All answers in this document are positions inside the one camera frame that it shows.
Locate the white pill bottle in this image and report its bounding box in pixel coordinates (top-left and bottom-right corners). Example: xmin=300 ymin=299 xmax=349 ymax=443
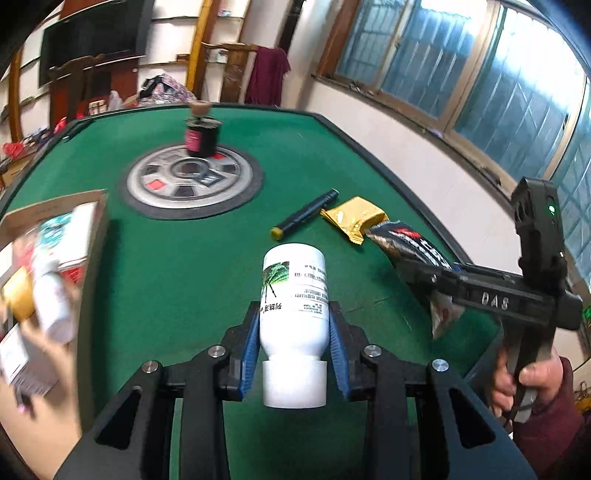
xmin=259 ymin=243 xmax=329 ymax=409

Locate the yellow snack packet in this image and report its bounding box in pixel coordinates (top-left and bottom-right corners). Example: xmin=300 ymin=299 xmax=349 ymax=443
xmin=320 ymin=196 xmax=389 ymax=245

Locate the white pink small box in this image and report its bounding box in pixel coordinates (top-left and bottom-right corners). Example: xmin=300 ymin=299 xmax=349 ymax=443
xmin=0 ymin=325 xmax=58 ymax=397

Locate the black jar with cork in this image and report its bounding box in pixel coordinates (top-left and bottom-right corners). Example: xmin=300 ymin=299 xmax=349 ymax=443
xmin=184 ymin=100 xmax=222 ymax=158

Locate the black seasoning packet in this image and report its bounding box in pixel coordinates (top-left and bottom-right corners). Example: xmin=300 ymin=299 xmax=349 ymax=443
xmin=366 ymin=221 xmax=465 ymax=339

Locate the teal tissue pack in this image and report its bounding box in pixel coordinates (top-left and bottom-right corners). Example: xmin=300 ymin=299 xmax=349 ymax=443
xmin=34 ymin=212 xmax=73 ymax=259

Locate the black marker yellow cap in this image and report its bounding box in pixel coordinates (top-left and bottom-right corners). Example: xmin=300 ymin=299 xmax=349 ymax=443
xmin=270 ymin=189 xmax=339 ymax=241

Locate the pile of clothes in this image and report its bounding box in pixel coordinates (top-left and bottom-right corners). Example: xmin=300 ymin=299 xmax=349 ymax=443
xmin=137 ymin=73 xmax=197 ymax=106

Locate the cardboard box tray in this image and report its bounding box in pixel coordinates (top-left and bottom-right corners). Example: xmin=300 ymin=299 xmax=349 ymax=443
xmin=0 ymin=188 xmax=110 ymax=478

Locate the white bottle green label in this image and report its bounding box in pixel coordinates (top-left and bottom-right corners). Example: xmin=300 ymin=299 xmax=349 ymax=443
xmin=33 ymin=257 xmax=76 ymax=345

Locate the wooden chair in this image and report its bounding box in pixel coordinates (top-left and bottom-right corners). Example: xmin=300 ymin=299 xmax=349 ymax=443
xmin=191 ymin=42 xmax=259 ymax=103

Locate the black television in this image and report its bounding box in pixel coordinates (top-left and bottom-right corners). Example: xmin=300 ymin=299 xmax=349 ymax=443
xmin=38 ymin=0 xmax=154 ymax=86

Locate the maroon right sleeve forearm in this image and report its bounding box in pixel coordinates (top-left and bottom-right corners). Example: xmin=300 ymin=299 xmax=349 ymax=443
xmin=514 ymin=357 xmax=590 ymax=479

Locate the maroon cloth on chair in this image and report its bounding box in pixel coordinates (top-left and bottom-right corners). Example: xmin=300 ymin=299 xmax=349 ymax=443
xmin=245 ymin=47 xmax=290 ymax=107

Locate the round grey table console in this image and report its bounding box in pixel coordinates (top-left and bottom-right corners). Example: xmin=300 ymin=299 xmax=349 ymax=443
xmin=118 ymin=144 xmax=264 ymax=221

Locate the yellow tape roll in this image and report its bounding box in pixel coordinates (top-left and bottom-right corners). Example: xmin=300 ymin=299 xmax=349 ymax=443
xmin=2 ymin=267 xmax=35 ymax=322

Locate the white red carton box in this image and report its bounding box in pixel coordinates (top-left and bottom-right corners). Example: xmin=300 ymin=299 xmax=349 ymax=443
xmin=56 ymin=202 xmax=98 ymax=270

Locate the person's right hand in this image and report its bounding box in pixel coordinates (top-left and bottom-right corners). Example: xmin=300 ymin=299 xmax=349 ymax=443
xmin=489 ymin=347 xmax=564 ymax=418

